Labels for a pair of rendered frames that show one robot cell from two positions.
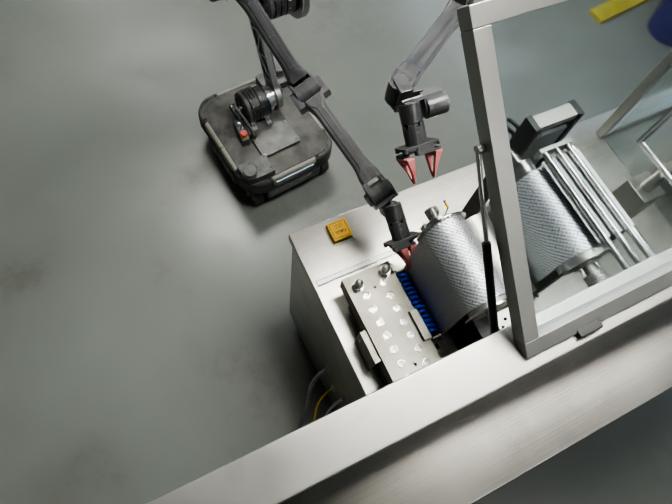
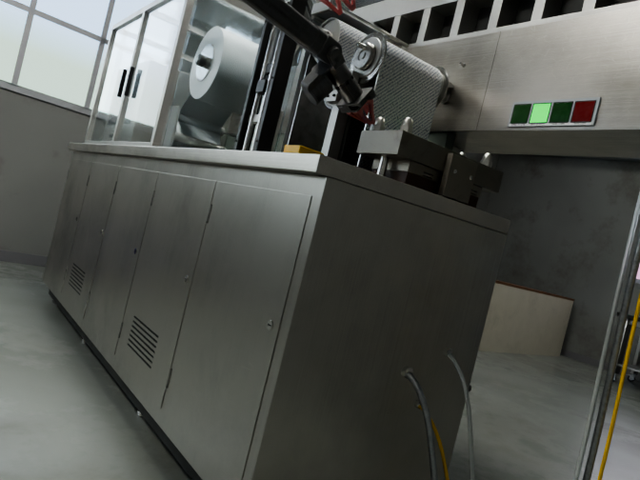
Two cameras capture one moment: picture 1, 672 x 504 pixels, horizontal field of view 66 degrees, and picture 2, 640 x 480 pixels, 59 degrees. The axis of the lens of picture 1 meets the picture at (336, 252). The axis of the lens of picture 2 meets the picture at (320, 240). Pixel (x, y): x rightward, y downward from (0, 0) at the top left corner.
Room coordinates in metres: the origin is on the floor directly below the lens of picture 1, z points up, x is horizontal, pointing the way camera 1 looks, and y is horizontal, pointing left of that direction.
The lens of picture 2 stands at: (0.63, 1.33, 0.74)
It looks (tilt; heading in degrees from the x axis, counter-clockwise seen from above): 1 degrees down; 272
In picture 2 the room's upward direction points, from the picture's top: 14 degrees clockwise
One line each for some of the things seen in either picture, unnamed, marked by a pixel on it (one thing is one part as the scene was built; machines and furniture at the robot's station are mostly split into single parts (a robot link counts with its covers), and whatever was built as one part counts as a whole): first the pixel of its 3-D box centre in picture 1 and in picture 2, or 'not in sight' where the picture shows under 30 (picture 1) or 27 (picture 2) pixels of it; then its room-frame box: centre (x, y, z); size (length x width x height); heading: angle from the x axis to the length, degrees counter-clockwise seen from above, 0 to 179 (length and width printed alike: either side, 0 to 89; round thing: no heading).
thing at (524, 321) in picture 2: not in sight; (498, 313); (-1.22, -5.06, 0.35); 2.07 x 0.67 x 0.71; 45
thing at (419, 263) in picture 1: (430, 291); (400, 121); (0.56, -0.29, 1.10); 0.23 x 0.01 x 0.18; 38
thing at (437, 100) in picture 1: (418, 99); not in sight; (0.93, -0.11, 1.44); 0.12 x 0.12 x 0.09; 36
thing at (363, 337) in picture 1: (366, 351); (458, 178); (0.38, -0.16, 0.96); 0.10 x 0.03 x 0.11; 38
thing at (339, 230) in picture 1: (339, 230); (303, 153); (0.77, 0.01, 0.91); 0.07 x 0.07 x 0.02; 38
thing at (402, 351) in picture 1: (393, 331); (432, 163); (0.45, -0.22, 1.00); 0.40 x 0.16 x 0.06; 38
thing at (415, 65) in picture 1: (431, 44); not in sight; (1.12, -0.12, 1.45); 0.43 x 0.06 x 0.11; 161
